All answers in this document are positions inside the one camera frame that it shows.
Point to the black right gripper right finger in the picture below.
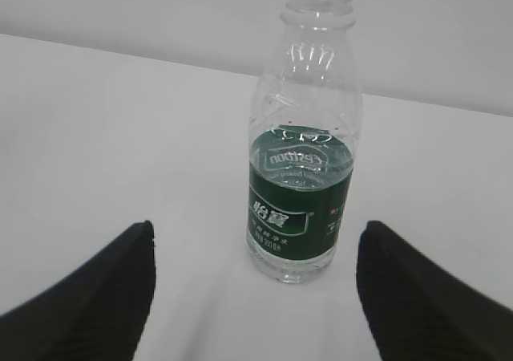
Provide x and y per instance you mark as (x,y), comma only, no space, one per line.
(418,311)

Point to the clear water bottle green label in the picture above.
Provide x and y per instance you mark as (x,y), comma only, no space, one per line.
(304,127)

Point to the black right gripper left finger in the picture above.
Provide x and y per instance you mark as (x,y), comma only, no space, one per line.
(97,312)

